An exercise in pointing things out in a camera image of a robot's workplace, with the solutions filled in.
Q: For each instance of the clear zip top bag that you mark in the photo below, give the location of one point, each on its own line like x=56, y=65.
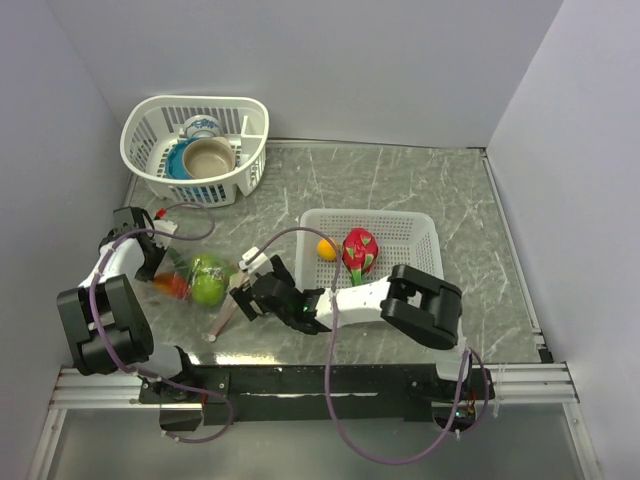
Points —
x=223, y=312

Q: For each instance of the blue white porcelain bowl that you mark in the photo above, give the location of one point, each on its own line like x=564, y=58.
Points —
x=201, y=126

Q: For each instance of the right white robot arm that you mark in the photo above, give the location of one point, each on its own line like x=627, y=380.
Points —
x=421, y=306

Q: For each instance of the white slotted dish basket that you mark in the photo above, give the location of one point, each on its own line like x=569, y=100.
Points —
x=155, y=125

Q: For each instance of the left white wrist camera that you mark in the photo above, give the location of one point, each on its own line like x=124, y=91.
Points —
x=163, y=229

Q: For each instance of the red orange fake fruit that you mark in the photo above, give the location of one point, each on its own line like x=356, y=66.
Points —
x=172, y=284

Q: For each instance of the red fake dragon fruit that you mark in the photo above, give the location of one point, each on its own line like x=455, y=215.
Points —
x=360, y=251

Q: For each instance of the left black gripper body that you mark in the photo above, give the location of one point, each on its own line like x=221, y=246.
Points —
x=148, y=268

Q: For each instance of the green fake apple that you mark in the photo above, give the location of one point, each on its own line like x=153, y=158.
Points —
x=208, y=265
x=208, y=291

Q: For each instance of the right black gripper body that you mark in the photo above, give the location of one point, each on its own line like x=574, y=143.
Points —
x=288, y=318

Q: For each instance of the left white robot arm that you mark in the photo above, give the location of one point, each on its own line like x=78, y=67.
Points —
x=104, y=323

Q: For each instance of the blue plate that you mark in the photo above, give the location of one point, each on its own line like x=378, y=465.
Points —
x=174, y=165

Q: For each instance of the beige bowl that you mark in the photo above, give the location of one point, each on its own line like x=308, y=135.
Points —
x=208, y=158

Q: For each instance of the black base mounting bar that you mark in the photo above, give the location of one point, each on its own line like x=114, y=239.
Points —
x=252, y=393

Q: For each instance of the white perforated tray basket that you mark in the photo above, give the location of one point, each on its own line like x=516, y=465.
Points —
x=408, y=238

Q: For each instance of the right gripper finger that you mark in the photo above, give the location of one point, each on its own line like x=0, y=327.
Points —
x=282, y=282
x=243, y=299

